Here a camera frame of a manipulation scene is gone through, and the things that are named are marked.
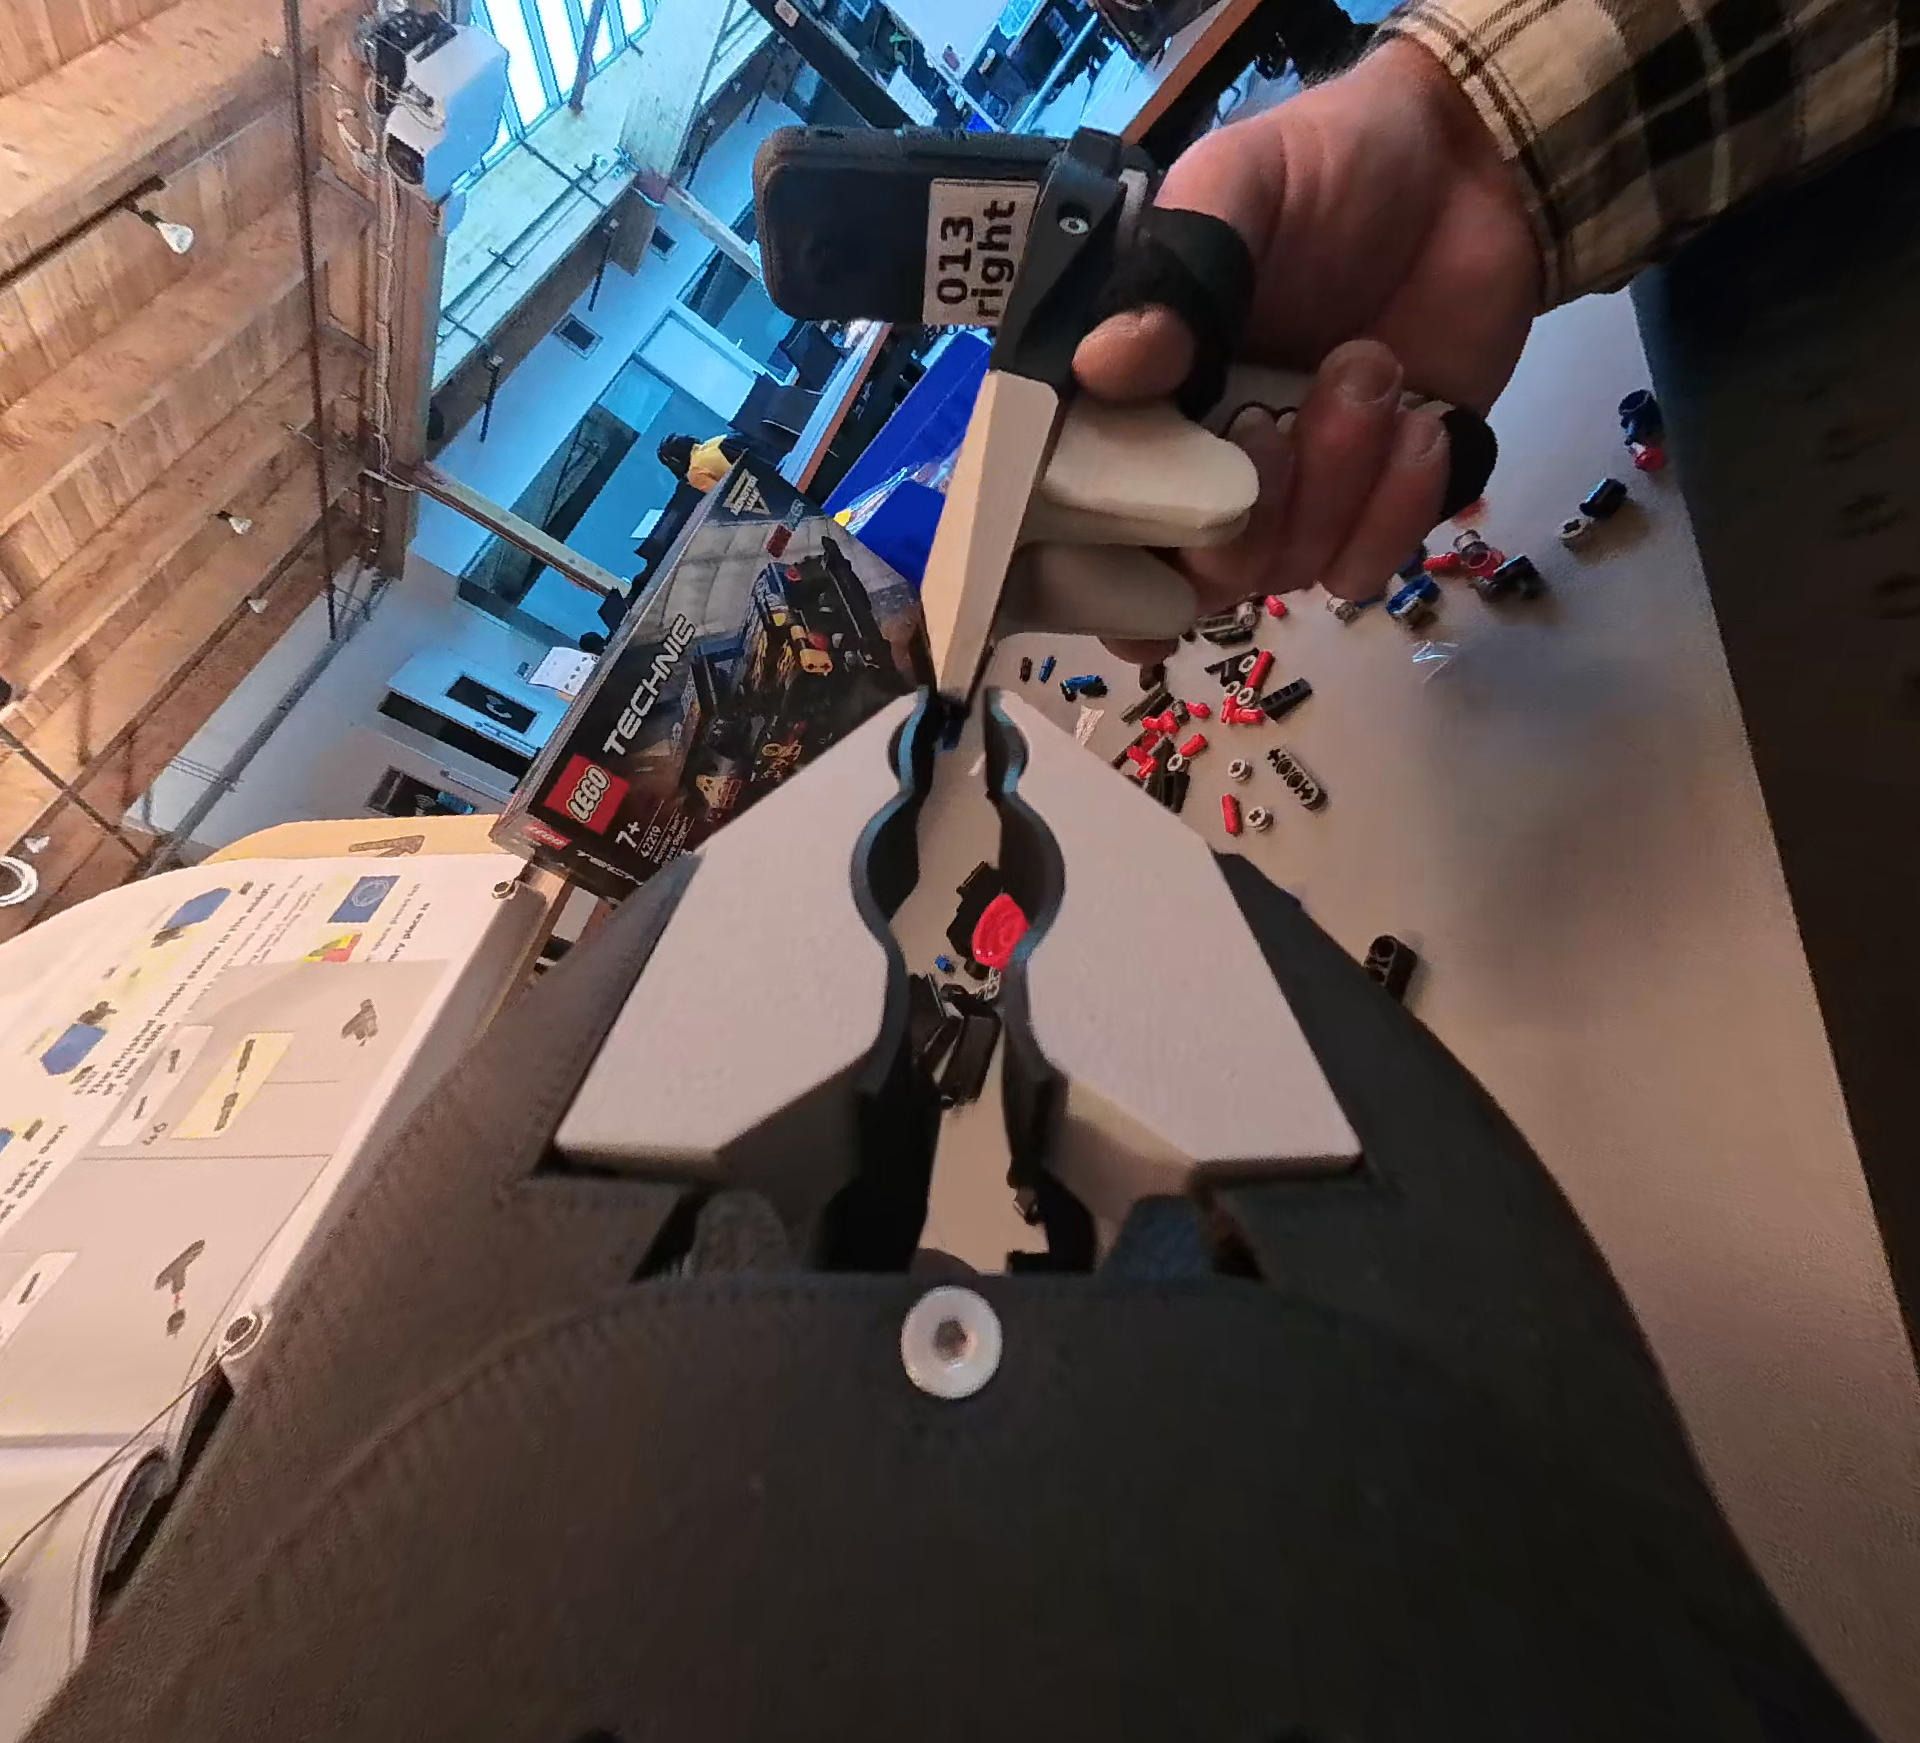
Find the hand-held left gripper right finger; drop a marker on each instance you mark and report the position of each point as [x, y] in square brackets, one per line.
[1200, 1024]

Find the pile of small pins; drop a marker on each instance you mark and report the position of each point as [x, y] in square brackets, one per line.
[1163, 754]

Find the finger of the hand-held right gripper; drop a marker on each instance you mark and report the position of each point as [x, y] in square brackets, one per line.
[998, 499]

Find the black square panel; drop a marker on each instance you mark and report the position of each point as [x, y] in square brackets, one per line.
[961, 1047]

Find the blue storage bin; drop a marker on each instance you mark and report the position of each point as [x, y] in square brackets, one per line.
[900, 452]

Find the person's right hand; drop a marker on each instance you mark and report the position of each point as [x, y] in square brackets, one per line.
[1379, 214]

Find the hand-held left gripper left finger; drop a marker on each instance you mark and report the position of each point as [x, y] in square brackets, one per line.
[719, 1024]

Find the white ceiling unit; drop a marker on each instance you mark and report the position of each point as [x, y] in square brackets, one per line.
[443, 110]

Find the black tee connector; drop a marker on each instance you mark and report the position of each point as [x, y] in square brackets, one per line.
[1391, 963]

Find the person's right forearm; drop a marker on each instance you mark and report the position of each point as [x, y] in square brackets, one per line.
[1679, 18]

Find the red wheel rim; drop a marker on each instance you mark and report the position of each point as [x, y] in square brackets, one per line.
[1003, 930]

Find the grey desk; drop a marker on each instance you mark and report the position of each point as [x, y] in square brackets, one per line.
[1501, 875]

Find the instruction booklet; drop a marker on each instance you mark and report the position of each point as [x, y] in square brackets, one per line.
[226, 1100]

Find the toy truck set box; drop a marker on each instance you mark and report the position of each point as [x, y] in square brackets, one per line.
[675, 724]

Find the white book stand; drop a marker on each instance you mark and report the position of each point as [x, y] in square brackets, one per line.
[90, 1489]

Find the grey thin beam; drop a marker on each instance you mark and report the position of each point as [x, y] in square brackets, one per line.
[1298, 781]

